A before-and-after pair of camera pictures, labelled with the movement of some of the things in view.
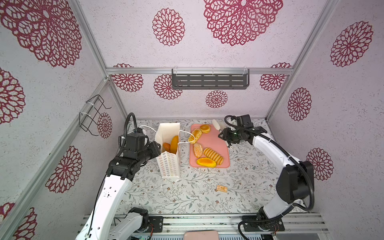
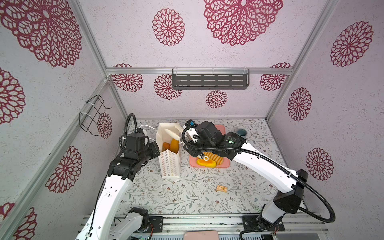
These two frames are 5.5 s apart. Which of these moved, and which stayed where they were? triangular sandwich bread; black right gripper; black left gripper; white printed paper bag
Moved: black right gripper
Stayed: black left gripper; white printed paper bag; triangular sandwich bread
